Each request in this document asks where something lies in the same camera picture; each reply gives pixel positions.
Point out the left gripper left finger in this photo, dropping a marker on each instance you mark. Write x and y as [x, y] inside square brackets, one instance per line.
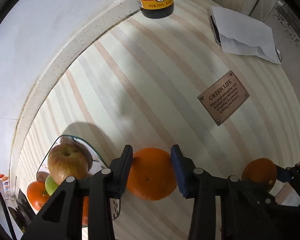
[120, 168]

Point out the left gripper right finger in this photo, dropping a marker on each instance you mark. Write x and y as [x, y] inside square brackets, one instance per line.
[183, 168]

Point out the large orange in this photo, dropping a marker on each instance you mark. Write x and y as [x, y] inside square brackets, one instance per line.
[151, 175]

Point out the dark reddish orange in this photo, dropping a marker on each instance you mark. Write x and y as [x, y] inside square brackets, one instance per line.
[262, 172]

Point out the red green apple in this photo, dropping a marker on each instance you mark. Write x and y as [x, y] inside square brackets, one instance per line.
[67, 160]

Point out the small orange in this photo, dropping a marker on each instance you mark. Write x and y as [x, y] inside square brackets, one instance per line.
[37, 194]

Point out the medium orange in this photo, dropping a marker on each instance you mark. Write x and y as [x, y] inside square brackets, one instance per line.
[85, 211]

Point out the brown kiwi fruit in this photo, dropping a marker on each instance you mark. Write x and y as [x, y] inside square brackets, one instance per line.
[70, 140]

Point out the floral oval plate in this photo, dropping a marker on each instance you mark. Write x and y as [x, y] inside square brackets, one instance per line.
[95, 164]

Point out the striped table mat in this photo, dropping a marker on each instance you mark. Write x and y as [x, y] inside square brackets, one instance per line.
[139, 84]

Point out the black gas stove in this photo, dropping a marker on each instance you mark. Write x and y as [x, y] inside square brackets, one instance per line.
[23, 214]

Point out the white folded paper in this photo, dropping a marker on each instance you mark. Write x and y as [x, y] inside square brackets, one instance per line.
[240, 34]

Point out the colourful wall sticker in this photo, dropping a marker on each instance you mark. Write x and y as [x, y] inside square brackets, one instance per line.
[4, 186]

